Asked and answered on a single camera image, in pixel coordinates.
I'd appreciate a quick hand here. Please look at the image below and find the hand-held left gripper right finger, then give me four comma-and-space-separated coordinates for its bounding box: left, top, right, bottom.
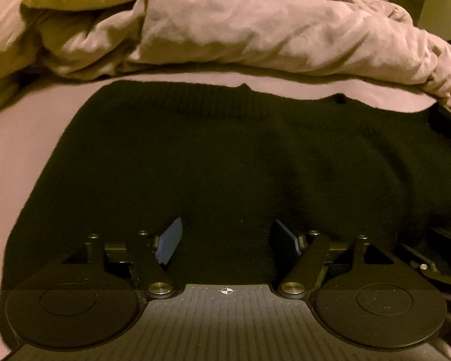
271, 218, 396, 298

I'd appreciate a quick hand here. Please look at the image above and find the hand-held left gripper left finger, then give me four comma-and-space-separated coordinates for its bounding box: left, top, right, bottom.
62, 216, 178, 298

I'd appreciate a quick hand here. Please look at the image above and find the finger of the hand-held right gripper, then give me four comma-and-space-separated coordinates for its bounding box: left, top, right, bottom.
398, 227, 451, 290

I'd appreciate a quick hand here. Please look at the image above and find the black knit sweater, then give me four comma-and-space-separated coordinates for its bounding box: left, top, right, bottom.
0, 81, 451, 350

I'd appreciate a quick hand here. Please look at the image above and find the crumpled purple duvet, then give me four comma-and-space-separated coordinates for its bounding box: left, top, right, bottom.
0, 0, 451, 117

